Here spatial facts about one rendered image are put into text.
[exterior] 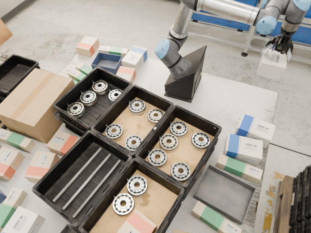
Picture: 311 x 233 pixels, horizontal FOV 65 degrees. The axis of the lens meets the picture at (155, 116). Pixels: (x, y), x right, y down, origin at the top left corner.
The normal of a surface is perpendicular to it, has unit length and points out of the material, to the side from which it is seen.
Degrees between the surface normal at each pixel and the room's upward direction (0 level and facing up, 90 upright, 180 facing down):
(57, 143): 0
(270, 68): 90
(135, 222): 0
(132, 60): 0
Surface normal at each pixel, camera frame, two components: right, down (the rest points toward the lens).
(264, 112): -0.03, -0.58
